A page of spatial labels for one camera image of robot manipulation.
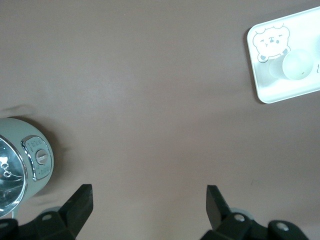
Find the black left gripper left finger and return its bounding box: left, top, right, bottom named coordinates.
left=57, top=184, right=95, bottom=240

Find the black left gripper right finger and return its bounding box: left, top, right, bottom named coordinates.
left=206, top=184, right=236, bottom=230

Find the white IKEA cup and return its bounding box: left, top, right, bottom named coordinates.
left=268, top=49, right=315, bottom=81

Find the glass rice cooker lid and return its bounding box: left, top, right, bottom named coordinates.
left=0, top=136, right=27, bottom=217

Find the pale green rice cooker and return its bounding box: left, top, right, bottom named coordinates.
left=0, top=117, right=55, bottom=221

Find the white bear print tray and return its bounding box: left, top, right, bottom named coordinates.
left=246, top=6, right=320, bottom=105

